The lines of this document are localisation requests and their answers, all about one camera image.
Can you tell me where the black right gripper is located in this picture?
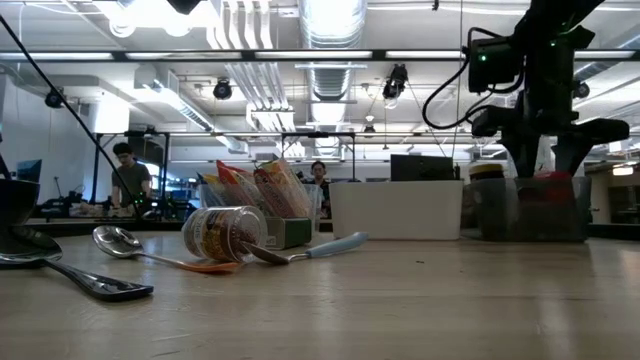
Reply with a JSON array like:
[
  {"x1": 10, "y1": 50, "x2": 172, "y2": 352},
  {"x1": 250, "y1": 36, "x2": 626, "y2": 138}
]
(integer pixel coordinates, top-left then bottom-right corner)
[{"x1": 472, "y1": 47, "x2": 630, "y2": 180}]

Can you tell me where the red ramen packet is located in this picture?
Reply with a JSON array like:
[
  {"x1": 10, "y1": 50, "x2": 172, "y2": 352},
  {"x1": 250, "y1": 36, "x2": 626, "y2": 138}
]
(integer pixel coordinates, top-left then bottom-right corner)
[{"x1": 215, "y1": 159, "x2": 261, "y2": 216}]

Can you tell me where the orange Maruchan ramen packet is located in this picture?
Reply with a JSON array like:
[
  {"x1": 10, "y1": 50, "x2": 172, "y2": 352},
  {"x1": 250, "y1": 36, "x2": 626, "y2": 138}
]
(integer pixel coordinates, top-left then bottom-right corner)
[{"x1": 252, "y1": 158, "x2": 314, "y2": 219}]

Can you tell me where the green pepper tin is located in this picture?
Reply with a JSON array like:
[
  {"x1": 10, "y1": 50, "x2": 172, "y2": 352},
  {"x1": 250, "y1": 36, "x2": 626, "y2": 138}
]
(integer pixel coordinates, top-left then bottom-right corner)
[{"x1": 264, "y1": 215, "x2": 314, "y2": 251}]

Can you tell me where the red and black bowl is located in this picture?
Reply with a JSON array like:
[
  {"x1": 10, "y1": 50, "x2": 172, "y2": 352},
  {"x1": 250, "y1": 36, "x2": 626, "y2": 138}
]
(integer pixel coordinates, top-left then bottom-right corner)
[{"x1": 0, "y1": 178, "x2": 41, "y2": 229}]

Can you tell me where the grey plastic bin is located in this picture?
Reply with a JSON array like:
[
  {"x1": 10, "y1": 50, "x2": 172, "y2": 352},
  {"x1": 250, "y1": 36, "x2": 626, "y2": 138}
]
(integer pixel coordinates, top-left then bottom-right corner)
[{"x1": 462, "y1": 174, "x2": 593, "y2": 244}]

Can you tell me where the black monitor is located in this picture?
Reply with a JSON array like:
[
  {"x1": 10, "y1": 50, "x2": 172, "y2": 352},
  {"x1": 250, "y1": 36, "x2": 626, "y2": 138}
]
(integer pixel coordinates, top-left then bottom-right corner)
[{"x1": 389, "y1": 153, "x2": 456, "y2": 184}]

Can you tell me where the white plastic bin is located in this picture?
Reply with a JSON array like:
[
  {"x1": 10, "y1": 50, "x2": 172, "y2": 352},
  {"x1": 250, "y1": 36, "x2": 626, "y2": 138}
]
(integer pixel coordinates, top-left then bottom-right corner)
[{"x1": 328, "y1": 179, "x2": 465, "y2": 241}]

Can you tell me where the person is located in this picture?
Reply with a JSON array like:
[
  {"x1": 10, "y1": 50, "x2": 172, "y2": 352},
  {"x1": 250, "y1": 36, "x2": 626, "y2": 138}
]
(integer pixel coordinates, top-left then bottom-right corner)
[
  {"x1": 305, "y1": 159, "x2": 334, "y2": 219},
  {"x1": 110, "y1": 142, "x2": 154, "y2": 211}
]

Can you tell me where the blue screen monitor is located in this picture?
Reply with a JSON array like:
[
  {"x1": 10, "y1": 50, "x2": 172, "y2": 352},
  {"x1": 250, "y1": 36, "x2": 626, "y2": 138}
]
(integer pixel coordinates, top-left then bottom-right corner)
[{"x1": 14, "y1": 158, "x2": 44, "y2": 184}]

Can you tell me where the small glass spice jar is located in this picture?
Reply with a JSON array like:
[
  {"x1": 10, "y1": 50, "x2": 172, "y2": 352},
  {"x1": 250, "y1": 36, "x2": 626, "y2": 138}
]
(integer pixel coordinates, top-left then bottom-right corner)
[{"x1": 180, "y1": 204, "x2": 269, "y2": 265}]

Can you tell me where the clear plastic bin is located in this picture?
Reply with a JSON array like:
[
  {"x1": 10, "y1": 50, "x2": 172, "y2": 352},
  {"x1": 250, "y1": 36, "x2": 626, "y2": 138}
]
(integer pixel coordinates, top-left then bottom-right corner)
[{"x1": 198, "y1": 182, "x2": 324, "y2": 234}]

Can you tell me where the black spoon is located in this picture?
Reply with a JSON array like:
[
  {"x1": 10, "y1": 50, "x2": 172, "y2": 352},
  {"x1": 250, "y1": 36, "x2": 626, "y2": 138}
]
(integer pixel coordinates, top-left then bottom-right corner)
[{"x1": 0, "y1": 225, "x2": 155, "y2": 303}]

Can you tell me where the black aluminium rig frame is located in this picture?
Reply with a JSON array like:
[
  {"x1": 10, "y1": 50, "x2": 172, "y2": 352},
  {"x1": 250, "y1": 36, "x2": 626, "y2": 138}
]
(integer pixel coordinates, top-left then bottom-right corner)
[{"x1": 0, "y1": 48, "x2": 640, "y2": 64}]

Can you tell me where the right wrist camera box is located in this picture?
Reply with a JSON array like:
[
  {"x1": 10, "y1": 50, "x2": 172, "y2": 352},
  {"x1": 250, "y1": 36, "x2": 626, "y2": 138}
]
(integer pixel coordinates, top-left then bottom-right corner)
[{"x1": 468, "y1": 37, "x2": 524, "y2": 95}]

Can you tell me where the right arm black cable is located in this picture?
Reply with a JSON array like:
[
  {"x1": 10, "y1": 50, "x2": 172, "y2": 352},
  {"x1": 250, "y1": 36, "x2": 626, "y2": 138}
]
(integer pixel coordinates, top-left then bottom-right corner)
[{"x1": 422, "y1": 27, "x2": 526, "y2": 131}]

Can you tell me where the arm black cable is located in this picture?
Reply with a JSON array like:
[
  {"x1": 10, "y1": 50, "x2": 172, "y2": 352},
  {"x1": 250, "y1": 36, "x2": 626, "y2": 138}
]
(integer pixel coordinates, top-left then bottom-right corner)
[
  {"x1": 0, "y1": 14, "x2": 144, "y2": 219},
  {"x1": 422, "y1": 27, "x2": 526, "y2": 131}
]

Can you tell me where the black background test frame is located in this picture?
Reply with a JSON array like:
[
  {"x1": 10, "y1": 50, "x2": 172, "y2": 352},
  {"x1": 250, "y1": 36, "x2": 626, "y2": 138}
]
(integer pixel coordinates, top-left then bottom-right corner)
[
  {"x1": 279, "y1": 130, "x2": 357, "y2": 184},
  {"x1": 89, "y1": 130, "x2": 171, "y2": 201}
]

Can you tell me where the round silver ceiling duct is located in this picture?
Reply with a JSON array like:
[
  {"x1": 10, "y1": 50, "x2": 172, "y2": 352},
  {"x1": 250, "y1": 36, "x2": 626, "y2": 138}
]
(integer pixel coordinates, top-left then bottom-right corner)
[{"x1": 299, "y1": 0, "x2": 369, "y2": 101}]

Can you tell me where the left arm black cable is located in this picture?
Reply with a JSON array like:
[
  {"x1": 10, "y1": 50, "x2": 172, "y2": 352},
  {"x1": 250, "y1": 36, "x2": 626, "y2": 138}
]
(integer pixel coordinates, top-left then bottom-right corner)
[{"x1": 0, "y1": 14, "x2": 144, "y2": 219}]

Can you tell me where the light blue handled spoon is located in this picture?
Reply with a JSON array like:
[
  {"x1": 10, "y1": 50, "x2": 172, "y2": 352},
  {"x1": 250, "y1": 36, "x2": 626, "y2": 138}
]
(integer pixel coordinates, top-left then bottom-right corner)
[{"x1": 239, "y1": 231, "x2": 370, "y2": 266}]

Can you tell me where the orange white handled spoon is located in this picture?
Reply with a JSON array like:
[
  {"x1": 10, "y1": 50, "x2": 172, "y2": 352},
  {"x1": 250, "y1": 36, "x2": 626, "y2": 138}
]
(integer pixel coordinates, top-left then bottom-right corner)
[{"x1": 92, "y1": 224, "x2": 241, "y2": 274}]

